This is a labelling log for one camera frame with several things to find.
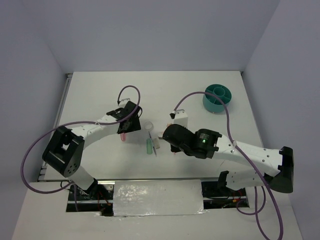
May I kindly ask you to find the thin purple pen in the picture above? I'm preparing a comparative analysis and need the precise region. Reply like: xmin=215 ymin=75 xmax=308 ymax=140
xmin=148 ymin=131 xmax=158 ymax=157

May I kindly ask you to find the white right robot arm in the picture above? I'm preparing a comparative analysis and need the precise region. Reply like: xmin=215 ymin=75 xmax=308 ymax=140
xmin=162 ymin=124 xmax=294 ymax=196

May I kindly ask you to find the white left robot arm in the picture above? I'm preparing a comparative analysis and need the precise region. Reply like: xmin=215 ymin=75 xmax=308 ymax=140
xmin=42 ymin=99 xmax=143 ymax=200

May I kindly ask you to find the pink translucent pen cap tube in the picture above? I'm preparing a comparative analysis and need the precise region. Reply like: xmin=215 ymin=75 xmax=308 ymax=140
xmin=120 ymin=133 xmax=126 ymax=142

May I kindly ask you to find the clear tape roll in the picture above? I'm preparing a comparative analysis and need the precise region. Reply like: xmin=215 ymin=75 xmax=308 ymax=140
xmin=143 ymin=121 xmax=154 ymax=132

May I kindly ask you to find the green glue stick tube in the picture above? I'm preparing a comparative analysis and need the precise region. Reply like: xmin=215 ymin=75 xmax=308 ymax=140
xmin=146 ymin=138 xmax=153 ymax=155

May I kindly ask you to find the grey eraser block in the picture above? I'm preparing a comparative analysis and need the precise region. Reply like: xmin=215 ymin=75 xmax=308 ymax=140
xmin=153 ymin=138 xmax=160 ymax=149

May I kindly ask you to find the teal round divided container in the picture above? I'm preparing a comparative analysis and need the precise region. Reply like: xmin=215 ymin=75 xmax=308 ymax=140
xmin=201 ymin=83 xmax=233 ymax=114

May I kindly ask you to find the silver foil cover plate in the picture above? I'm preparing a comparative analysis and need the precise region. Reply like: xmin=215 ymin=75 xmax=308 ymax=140
xmin=113 ymin=179 xmax=204 ymax=217

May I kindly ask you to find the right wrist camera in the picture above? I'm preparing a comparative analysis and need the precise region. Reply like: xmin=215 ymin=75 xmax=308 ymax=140
xmin=169 ymin=109 xmax=188 ymax=129

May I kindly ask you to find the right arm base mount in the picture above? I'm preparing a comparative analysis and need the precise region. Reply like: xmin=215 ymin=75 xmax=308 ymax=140
xmin=201 ymin=171 xmax=249 ymax=210

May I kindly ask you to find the aluminium table edge rail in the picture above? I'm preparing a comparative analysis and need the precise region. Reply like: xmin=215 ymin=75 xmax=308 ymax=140
xmin=37 ymin=73 xmax=73 ymax=182

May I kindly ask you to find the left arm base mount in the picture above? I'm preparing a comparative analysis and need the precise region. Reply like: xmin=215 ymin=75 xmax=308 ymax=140
xmin=65 ymin=183 xmax=115 ymax=217

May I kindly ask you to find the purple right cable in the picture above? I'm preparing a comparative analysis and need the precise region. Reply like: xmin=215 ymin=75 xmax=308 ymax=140
xmin=173 ymin=91 xmax=285 ymax=240

